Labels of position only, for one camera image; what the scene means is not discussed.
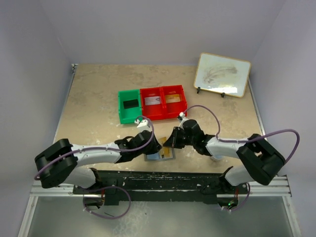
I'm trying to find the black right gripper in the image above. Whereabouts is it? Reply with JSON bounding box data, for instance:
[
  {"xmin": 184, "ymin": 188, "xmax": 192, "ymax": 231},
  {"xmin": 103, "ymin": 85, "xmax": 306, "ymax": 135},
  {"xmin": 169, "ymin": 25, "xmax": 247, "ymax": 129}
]
[{"xmin": 164, "ymin": 126, "xmax": 196, "ymax": 149}]

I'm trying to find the grey leather card holder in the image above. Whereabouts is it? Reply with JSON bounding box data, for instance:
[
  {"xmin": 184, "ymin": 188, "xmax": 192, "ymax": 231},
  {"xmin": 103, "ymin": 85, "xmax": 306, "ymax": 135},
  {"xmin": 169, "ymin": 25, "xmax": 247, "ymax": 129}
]
[{"xmin": 145, "ymin": 147, "xmax": 176, "ymax": 161}]

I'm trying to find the gold credit card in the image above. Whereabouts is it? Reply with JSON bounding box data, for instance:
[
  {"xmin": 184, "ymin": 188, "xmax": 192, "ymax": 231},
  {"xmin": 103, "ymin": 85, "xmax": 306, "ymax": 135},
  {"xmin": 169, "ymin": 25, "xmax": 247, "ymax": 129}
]
[{"xmin": 159, "ymin": 137, "xmax": 173, "ymax": 159}]

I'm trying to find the red bin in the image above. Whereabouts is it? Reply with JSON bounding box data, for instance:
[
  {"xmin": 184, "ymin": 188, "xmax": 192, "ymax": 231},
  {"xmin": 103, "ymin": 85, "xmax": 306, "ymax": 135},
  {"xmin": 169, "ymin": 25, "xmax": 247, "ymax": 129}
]
[
  {"xmin": 162, "ymin": 85, "xmax": 188, "ymax": 119},
  {"xmin": 140, "ymin": 87, "xmax": 165, "ymax": 120}
]

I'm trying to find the green bin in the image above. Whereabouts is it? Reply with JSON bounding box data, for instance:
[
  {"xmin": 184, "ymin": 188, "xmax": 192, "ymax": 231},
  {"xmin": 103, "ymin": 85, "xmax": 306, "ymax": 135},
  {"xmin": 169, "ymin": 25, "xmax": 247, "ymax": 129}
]
[{"xmin": 118, "ymin": 89, "xmax": 142, "ymax": 124}]

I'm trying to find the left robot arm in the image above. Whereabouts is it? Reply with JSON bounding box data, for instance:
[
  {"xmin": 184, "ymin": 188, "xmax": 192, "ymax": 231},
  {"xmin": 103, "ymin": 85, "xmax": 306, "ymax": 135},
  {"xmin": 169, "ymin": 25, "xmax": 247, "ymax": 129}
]
[{"xmin": 35, "ymin": 130, "xmax": 162, "ymax": 194}]

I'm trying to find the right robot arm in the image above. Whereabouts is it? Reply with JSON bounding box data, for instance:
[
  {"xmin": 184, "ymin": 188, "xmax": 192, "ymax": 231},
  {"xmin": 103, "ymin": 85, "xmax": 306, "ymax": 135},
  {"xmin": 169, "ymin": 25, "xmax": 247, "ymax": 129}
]
[{"xmin": 163, "ymin": 119, "xmax": 285, "ymax": 193}]

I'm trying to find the blue credit card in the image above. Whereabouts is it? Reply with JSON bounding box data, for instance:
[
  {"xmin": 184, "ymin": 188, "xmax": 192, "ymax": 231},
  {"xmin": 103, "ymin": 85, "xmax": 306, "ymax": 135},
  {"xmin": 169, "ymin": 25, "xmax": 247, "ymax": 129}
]
[{"xmin": 147, "ymin": 153, "xmax": 160, "ymax": 160}]

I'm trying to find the gold card in bin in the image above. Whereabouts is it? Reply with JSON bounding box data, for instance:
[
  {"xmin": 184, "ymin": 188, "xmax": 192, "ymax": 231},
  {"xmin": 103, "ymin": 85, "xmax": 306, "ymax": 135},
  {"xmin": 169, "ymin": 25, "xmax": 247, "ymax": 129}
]
[{"xmin": 165, "ymin": 94, "xmax": 181, "ymax": 104}]

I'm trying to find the silver card in bin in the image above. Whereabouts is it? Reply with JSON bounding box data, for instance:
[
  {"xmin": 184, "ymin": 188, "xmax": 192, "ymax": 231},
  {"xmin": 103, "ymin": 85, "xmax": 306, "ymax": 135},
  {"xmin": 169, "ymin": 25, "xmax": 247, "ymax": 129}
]
[{"xmin": 144, "ymin": 96, "xmax": 161, "ymax": 106}]

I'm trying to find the black card in bin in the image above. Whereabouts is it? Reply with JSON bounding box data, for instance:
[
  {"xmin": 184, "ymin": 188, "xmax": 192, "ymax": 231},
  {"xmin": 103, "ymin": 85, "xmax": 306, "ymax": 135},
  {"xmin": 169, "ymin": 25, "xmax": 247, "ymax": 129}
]
[{"xmin": 123, "ymin": 99, "xmax": 139, "ymax": 109}]

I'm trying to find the small clear cup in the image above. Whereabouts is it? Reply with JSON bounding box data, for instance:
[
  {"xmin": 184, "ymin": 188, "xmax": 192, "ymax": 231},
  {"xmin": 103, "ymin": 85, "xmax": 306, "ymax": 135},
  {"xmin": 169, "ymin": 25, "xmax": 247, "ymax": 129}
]
[{"xmin": 210, "ymin": 155, "xmax": 223, "ymax": 162}]

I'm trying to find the black whiteboard stand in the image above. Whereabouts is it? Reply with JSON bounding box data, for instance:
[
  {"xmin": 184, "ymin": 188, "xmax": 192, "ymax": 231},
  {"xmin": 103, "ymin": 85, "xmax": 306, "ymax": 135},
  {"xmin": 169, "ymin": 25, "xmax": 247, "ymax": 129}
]
[{"xmin": 197, "ymin": 87, "xmax": 226, "ymax": 98}]

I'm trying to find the yellow framed whiteboard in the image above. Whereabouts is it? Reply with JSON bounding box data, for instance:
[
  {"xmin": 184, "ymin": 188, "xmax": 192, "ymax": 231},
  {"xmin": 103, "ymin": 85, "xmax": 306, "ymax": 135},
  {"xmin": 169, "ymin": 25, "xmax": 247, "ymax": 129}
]
[{"xmin": 194, "ymin": 52, "xmax": 251, "ymax": 98}]

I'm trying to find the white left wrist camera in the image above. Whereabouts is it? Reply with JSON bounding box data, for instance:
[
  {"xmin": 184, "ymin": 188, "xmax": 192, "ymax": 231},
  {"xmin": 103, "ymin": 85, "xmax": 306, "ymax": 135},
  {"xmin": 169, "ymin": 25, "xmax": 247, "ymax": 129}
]
[{"xmin": 134, "ymin": 118, "xmax": 151, "ymax": 128}]

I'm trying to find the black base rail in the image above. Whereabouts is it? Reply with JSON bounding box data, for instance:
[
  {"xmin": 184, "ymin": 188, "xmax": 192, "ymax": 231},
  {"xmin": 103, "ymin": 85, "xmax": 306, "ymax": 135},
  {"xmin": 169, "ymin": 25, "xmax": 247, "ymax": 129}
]
[{"xmin": 71, "ymin": 169, "xmax": 250, "ymax": 205}]

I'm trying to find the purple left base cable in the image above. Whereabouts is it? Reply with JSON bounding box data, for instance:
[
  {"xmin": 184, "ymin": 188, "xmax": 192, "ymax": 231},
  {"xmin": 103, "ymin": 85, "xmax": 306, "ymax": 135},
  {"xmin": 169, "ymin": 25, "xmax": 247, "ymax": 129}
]
[{"xmin": 82, "ymin": 185, "xmax": 132, "ymax": 219}]

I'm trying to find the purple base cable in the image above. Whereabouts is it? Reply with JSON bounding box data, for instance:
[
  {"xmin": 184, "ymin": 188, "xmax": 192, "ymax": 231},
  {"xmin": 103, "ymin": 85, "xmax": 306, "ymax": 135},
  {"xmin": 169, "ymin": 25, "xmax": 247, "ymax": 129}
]
[
  {"xmin": 82, "ymin": 185, "xmax": 132, "ymax": 219},
  {"xmin": 221, "ymin": 182, "xmax": 250, "ymax": 213}
]

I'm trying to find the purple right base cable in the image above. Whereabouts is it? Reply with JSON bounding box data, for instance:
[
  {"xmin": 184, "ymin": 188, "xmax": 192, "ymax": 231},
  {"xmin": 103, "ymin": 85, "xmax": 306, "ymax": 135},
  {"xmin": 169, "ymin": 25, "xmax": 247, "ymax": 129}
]
[{"xmin": 221, "ymin": 182, "xmax": 250, "ymax": 213}]

